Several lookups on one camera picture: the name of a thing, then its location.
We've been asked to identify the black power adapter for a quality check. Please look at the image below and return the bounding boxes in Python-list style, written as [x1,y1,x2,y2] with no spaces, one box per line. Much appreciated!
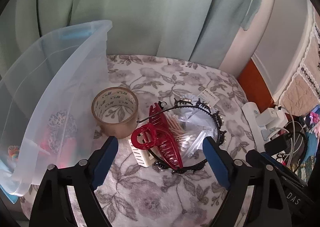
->
[264,133,293,154]

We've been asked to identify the brown packing tape roll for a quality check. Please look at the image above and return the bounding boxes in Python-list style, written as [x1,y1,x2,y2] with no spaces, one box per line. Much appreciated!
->
[91,87,139,140]

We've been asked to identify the beige quilted lace cover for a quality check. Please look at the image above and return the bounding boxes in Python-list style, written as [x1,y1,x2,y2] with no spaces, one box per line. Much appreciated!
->
[277,5,320,115]

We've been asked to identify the small white hair clip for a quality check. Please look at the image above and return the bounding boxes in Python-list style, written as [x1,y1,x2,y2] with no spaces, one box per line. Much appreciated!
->
[128,138,155,168]

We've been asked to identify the black scalloped headband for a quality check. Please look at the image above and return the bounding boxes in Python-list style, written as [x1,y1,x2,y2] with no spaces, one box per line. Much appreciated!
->
[137,97,227,174]

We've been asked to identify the pale green curtain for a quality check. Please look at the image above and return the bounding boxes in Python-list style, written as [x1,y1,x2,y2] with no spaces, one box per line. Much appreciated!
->
[0,0,274,83]

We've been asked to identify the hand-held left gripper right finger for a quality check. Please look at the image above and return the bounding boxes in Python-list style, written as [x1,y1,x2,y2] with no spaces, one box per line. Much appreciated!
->
[202,137,293,227]

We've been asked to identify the white charger plug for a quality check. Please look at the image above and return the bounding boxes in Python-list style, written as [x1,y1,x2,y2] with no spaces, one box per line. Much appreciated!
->
[260,107,288,128]

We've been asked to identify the thin black cord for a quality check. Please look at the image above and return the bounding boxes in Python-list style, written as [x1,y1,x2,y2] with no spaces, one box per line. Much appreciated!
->
[36,0,42,38]

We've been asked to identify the pink comb hair clip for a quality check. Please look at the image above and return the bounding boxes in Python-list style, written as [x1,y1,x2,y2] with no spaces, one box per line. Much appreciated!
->
[59,137,77,168]

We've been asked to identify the leopard print scrunchie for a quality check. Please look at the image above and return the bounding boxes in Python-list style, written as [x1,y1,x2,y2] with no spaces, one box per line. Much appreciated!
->
[46,110,78,154]

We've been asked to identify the colourful braided hair tie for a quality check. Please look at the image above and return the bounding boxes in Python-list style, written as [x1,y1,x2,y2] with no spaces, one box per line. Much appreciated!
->
[7,145,20,161]

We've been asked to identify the smartphone with lit screen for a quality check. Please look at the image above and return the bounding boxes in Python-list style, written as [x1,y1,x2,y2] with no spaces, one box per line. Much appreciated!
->
[304,103,320,133]

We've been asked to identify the white power strip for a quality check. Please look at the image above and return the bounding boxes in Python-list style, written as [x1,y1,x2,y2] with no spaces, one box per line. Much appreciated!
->
[242,102,273,148]

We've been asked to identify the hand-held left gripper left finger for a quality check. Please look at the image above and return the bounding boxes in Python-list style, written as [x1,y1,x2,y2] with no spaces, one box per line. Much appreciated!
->
[29,136,119,227]

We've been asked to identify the teal blue cloth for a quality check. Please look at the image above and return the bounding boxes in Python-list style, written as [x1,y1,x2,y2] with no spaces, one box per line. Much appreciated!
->
[304,130,320,165]

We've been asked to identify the orange wooden board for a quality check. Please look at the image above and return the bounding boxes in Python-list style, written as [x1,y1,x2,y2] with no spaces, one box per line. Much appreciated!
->
[237,58,275,113]

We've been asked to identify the white curved cabinet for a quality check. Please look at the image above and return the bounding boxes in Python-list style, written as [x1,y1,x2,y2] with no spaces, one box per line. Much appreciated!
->
[251,0,313,103]

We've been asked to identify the dark floral cloth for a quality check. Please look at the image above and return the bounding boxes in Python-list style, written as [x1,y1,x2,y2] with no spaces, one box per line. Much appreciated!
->
[292,160,320,184]

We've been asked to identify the clear plastic container blue latches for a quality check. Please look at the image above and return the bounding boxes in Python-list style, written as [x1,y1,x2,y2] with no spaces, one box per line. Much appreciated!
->
[0,20,113,204]

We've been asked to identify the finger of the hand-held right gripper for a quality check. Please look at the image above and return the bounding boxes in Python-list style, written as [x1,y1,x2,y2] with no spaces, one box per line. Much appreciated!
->
[246,149,283,175]

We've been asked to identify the large red hair claw clip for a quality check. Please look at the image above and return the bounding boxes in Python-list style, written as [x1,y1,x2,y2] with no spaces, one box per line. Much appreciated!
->
[149,103,183,170]

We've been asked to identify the pale blue plastic packet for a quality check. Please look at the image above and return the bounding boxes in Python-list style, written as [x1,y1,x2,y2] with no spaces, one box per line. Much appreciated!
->
[175,94,218,135]

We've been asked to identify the clear bag of cotton swabs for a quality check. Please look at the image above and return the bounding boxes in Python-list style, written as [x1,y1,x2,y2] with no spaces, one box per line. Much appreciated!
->
[162,110,213,165]

